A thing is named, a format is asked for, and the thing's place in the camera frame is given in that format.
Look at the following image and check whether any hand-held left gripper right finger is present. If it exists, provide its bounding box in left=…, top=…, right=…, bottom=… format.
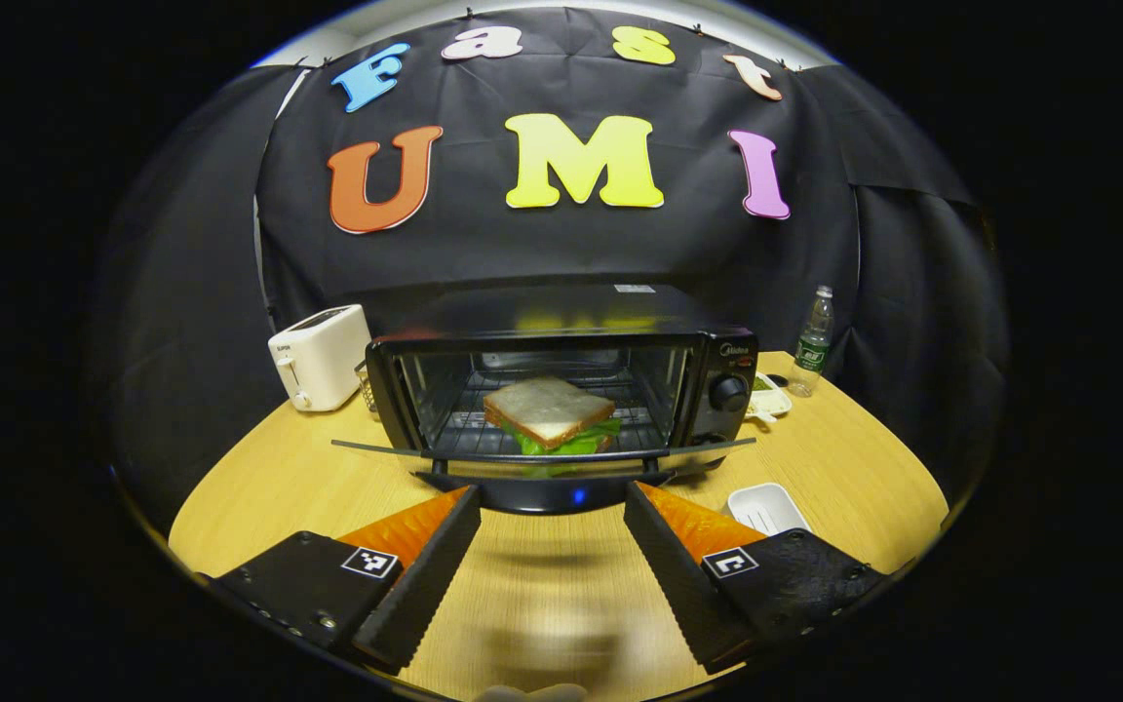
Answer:
left=623, top=481, right=889, bottom=674

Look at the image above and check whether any white bread lettuce sandwich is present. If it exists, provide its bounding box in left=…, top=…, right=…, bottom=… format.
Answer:
left=484, top=377, right=621, bottom=456

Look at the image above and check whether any clear plastic water bottle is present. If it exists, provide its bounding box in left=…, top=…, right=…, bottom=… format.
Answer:
left=794, top=286, right=835, bottom=396

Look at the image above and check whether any black electric oven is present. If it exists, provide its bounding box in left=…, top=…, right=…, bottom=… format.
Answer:
left=330, top=283, right=759, bottom=516

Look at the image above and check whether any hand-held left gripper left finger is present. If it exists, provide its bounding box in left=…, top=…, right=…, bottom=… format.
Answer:
left=213, top=485, right=483, bottom=674

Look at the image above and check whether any small white dish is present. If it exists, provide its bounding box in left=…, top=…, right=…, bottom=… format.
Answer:
left=745, top=372, right=794, bottom=425

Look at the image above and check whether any white plastic tray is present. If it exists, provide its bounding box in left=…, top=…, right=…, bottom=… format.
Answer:
left=725, top=483, right=811, bottom=537

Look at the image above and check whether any white toaster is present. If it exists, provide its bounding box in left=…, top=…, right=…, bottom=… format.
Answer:
left=267, top=304, right=372, bottom=412

